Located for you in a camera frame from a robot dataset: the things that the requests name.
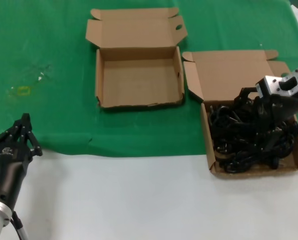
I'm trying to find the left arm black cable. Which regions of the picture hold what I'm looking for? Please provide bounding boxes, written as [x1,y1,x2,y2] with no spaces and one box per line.
[10,211,28,240]

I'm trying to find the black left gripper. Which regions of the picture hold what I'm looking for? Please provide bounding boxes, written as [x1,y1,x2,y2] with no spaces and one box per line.
[0,112,43,209]

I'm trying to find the green tablecloth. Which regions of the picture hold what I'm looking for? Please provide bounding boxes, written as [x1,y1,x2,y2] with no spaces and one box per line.
[0,0,298,161]

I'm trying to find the pile of black power cables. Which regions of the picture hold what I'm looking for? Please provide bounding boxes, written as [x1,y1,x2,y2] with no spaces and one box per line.
[208,97,298,175]

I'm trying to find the cardboard box with torn rim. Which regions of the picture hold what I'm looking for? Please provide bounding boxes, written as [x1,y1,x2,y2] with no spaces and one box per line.
[85,7,189,109]

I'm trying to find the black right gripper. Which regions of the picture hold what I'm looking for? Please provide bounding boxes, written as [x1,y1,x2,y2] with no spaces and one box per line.
[235,86,298,153]

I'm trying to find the cardboard box with cable pile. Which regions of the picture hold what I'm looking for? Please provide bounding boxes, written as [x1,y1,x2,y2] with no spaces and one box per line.
[182,49,298,180]

